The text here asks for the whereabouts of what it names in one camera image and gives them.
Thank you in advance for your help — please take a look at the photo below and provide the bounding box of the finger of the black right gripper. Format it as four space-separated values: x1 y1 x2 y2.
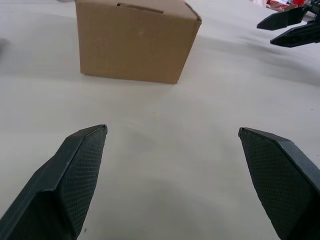
256 5 306 31
269 21 320 49

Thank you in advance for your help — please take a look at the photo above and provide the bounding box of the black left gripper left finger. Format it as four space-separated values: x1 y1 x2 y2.
0 124 109 240

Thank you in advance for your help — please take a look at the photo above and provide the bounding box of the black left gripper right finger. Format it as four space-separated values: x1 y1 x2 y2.
238 127 320 240

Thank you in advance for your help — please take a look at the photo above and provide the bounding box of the brown cardboard box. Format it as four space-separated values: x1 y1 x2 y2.
75 0 202 85

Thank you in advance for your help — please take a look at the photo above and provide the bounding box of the red and white background clutter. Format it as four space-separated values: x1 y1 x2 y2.
265 0 305 11

